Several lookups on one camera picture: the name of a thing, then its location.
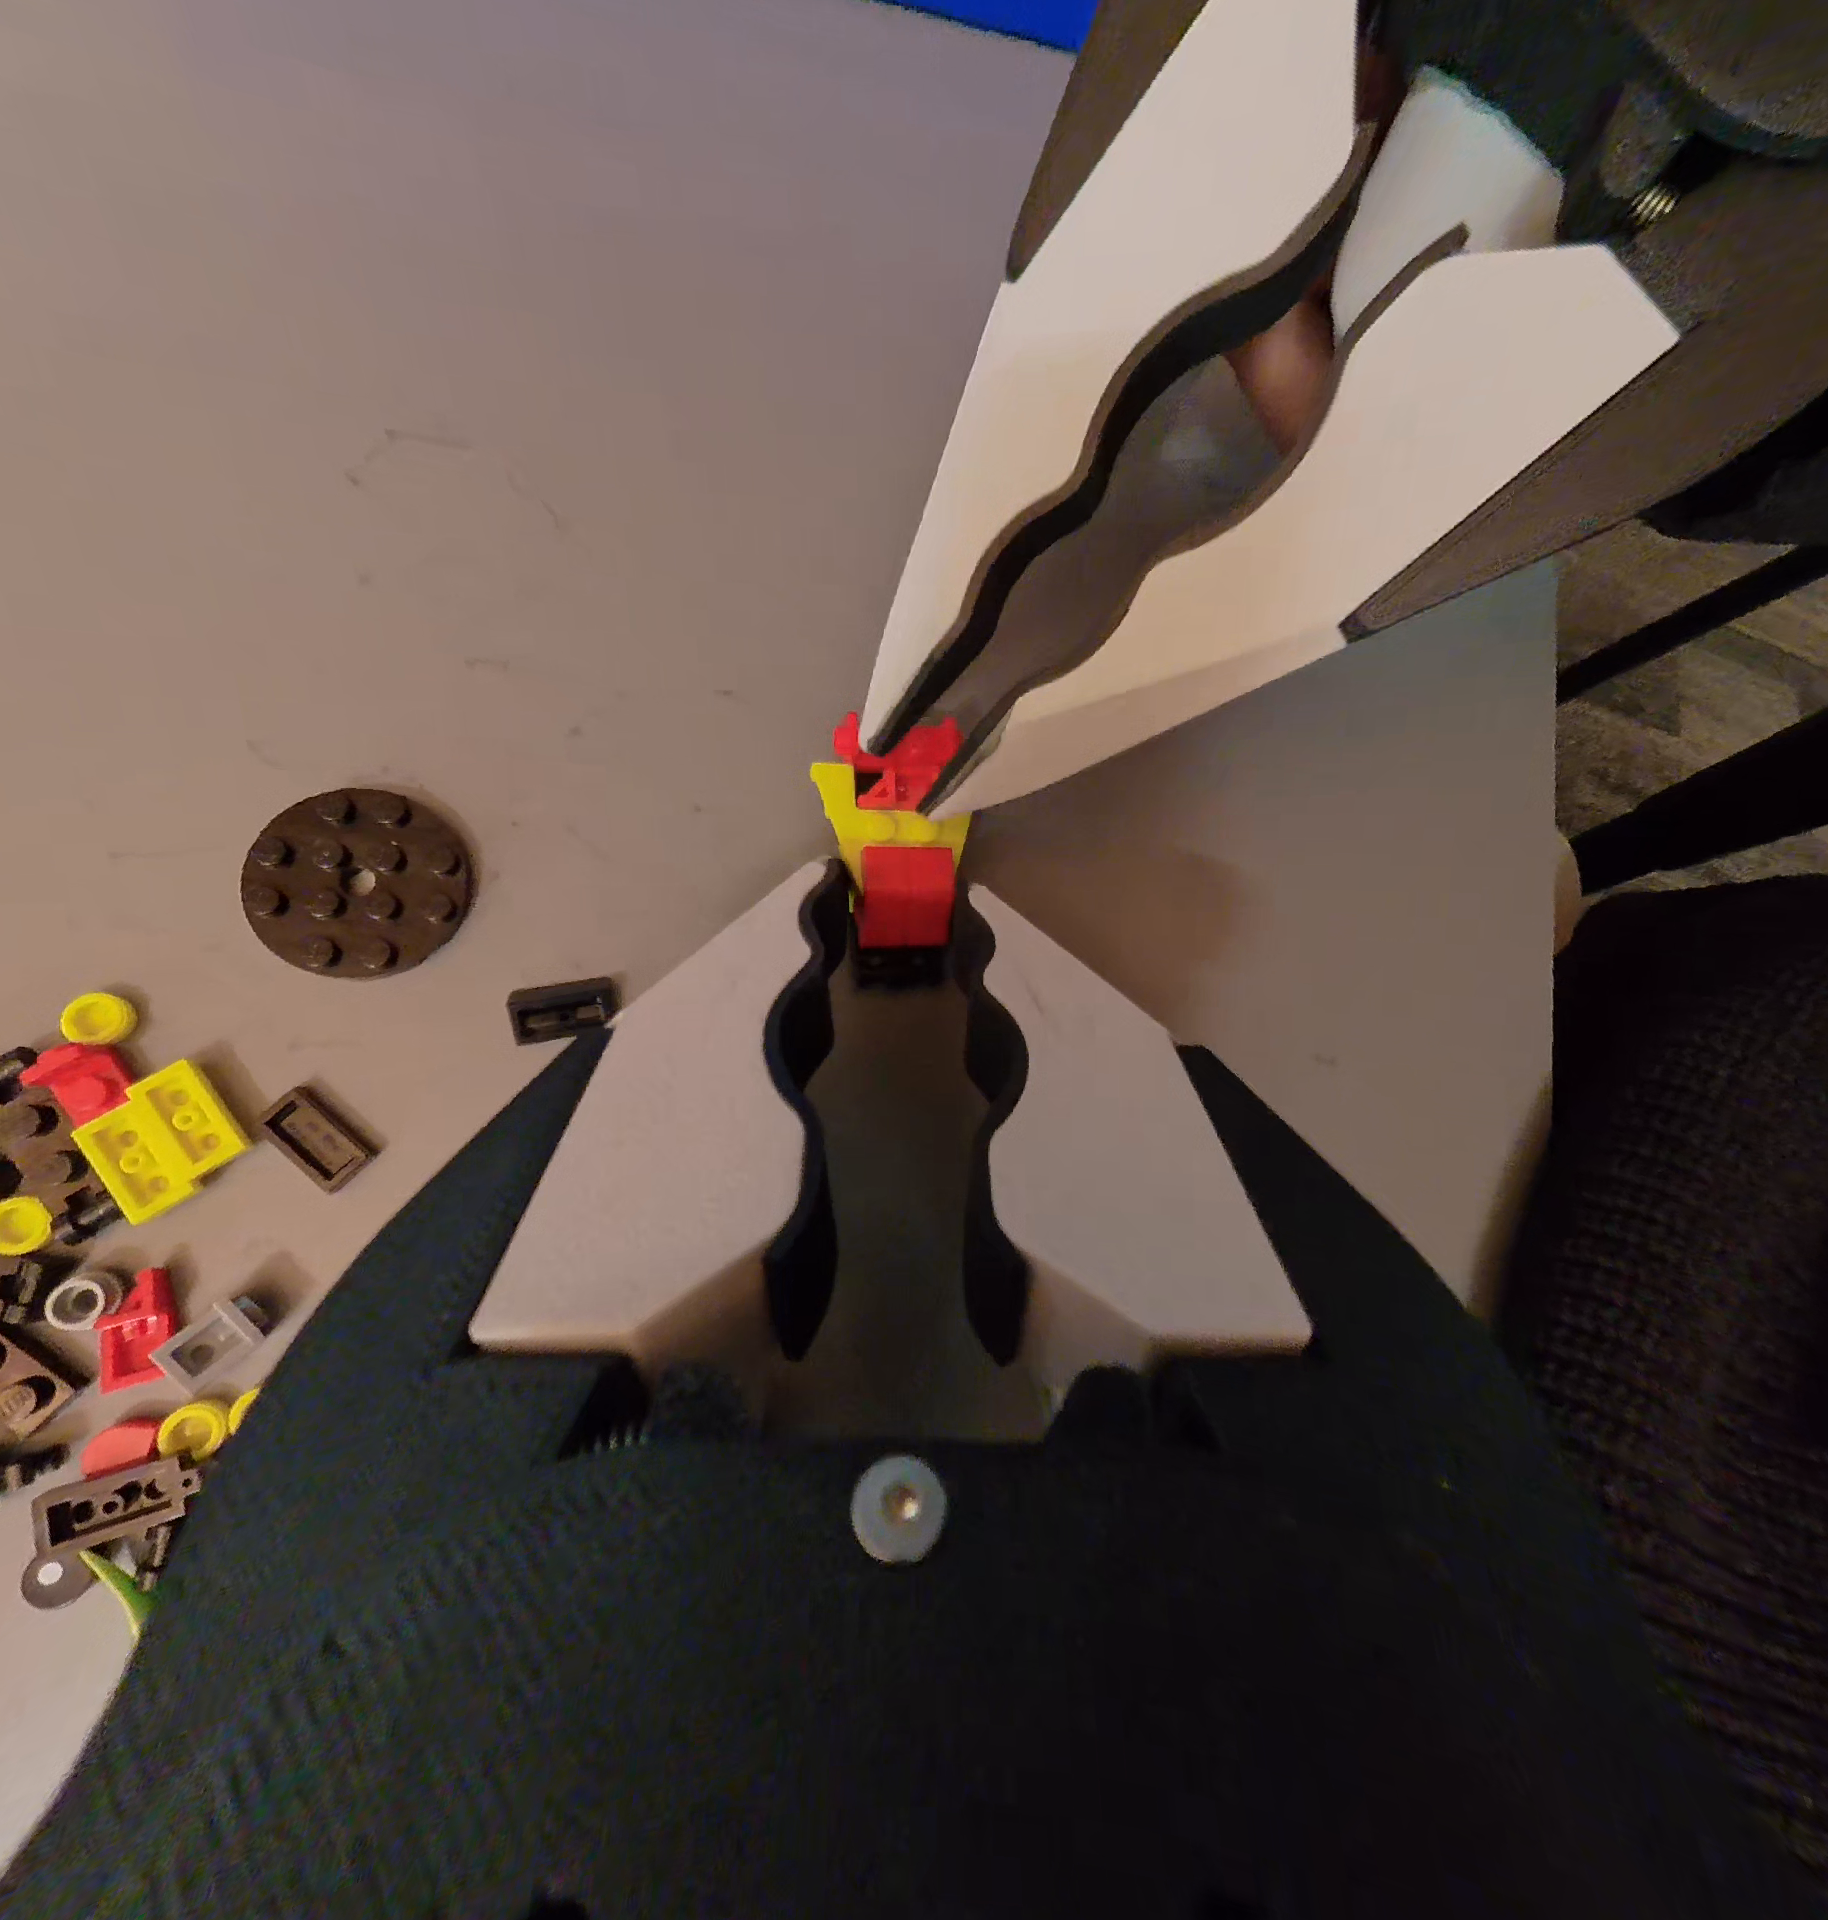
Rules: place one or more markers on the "pile of lego pieces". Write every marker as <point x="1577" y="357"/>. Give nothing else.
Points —
<point x="89" y="1201"/>

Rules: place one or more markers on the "black round lego plate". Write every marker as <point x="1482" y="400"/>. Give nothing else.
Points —
<point x="356" y="881"/>

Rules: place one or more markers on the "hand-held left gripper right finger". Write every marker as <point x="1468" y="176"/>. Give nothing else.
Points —
<point x="1153" y="1201"/>

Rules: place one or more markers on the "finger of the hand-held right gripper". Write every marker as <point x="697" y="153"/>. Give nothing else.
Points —
<point x="1423" y="451"/>
<point x="1124" y="226"/>

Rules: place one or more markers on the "black metal frame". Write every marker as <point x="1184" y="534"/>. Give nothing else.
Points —
<point x="1723" y="796"/>

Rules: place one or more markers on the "yellow red lego car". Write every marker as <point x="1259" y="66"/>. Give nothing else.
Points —
<point x="903" y="892"/>

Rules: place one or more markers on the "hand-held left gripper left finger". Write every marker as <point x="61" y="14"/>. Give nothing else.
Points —
<point x="628" y="1185"/>

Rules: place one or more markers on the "blue plastic bin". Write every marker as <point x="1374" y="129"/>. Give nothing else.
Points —
<point x="1003" y="16"/>

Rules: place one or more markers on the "person's right hand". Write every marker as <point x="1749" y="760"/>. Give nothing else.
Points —
<point x="1288" y="368"/>

